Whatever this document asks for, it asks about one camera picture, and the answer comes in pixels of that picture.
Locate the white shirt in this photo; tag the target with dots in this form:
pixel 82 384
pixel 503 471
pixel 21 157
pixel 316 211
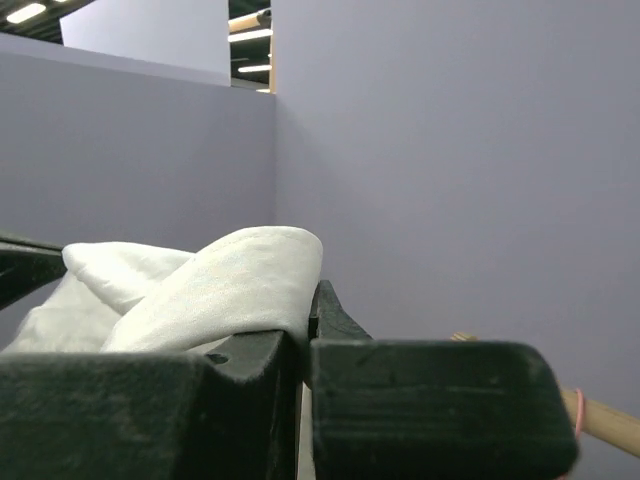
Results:
pixel 130 297

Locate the wooden clothes rack frame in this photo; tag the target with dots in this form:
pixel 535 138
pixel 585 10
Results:
pixel 605 423

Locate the pink wire hanger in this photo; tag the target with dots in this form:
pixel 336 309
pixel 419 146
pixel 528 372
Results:
pixel 580 408

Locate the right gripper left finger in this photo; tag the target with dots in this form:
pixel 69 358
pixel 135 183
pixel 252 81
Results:
pixel 230 412

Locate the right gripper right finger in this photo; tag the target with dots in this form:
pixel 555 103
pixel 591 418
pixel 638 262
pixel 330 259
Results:
pixel 430 409

